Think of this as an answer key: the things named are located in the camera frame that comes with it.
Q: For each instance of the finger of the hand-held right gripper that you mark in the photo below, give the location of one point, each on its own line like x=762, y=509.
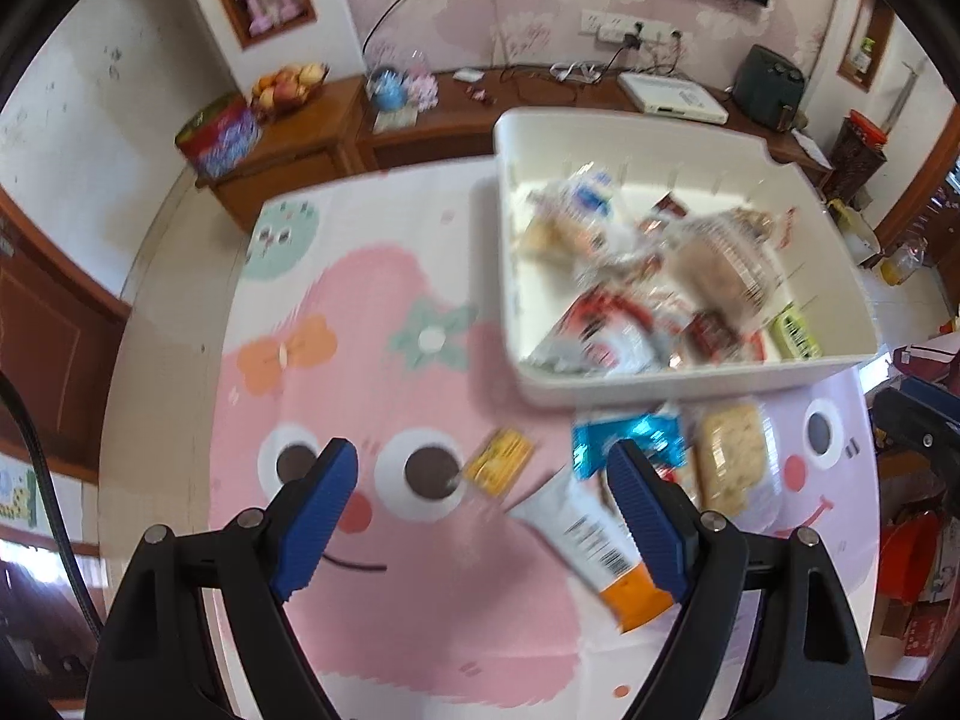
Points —
x=919, y=427

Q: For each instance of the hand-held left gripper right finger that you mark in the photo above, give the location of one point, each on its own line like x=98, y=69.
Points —
x=652, y=525

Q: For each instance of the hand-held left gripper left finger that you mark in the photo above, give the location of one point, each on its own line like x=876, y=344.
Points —
x=311, y=517

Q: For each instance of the white orange snack packet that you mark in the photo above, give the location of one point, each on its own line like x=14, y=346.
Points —
x=577, y=532

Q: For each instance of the blue snack packet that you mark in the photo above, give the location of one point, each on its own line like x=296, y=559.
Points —
x=600, y=446

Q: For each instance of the clear packet of beige biscuits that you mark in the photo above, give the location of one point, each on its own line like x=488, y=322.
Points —
x=731, y=457

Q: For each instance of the green snack packet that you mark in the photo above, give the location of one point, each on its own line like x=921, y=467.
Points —
x=795, y=334

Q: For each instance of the yellow snack packet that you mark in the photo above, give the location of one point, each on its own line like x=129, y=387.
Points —
x=499, y=457

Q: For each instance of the red white snack bag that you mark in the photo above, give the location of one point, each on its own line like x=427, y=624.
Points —
x=600, y=330

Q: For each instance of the clear bag of beige pastry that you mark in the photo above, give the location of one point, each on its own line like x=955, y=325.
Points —
x=720, y=270

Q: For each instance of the clear bag with blue label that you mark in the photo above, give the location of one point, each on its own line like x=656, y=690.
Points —
x=577, y=217

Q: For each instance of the white plastic bin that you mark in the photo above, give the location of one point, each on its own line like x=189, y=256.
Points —
x=540, y=150

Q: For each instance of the red plastic basin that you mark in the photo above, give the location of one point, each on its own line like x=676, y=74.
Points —
x=911, y=559

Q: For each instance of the pink cartoon printed mat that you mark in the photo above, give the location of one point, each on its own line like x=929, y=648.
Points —
x=420, y=615

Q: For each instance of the yellow liquid plastic bottle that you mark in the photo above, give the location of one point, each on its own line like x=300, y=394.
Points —
x=904, y=262

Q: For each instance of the cardboard box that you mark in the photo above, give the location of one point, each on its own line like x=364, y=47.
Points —
x=911, y=637

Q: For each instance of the brown woven basket red lid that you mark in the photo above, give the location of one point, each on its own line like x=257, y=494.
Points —
x=859, y=154

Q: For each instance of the brown wooden door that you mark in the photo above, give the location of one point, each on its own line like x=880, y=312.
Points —
x=52, y=345

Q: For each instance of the brown wooden cabinet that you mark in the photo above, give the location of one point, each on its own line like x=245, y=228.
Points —
x=300, y=157

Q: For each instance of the red patterned tin box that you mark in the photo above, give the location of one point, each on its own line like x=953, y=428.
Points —
x=221, y=139

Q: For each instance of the white set-top box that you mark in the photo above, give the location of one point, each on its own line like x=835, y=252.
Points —
x=667, y=94

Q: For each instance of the fruit basket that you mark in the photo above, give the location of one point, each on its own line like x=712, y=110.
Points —
x=289, y=90

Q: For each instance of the blue flower ornament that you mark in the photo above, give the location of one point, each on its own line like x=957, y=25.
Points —
x=388, y=90

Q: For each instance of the pink flower ornament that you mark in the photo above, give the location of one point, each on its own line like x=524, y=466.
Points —
x=421, y=90

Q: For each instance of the pink dumbbells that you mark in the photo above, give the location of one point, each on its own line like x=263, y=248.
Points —
x=262, y=4

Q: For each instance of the white wall power strip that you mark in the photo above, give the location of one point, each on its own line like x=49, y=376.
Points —
x=607, y=22

